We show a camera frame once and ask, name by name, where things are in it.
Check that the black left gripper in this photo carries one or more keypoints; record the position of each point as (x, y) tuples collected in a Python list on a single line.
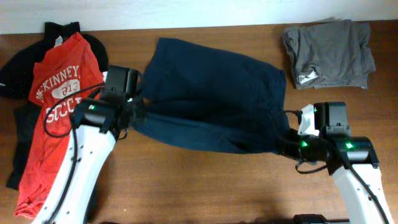
[(140, 112)]

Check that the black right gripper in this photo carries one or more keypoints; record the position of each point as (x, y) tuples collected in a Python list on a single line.
[(285, 144)]

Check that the navy blue shorts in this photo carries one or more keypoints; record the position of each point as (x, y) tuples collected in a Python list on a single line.
[(213, 100)]

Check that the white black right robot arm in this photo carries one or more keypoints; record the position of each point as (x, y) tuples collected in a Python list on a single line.
[(324, 135)]

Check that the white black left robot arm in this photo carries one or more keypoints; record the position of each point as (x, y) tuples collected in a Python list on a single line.
[(96, 126)]

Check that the red soccer t-shirt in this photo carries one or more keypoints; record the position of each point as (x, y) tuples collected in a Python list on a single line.
[(60, 82)]

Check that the grey folded garment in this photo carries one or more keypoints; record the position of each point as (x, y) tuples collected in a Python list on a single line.
[(333, 54)]

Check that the black garment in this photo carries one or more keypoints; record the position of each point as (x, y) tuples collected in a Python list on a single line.
[(16, 81)]

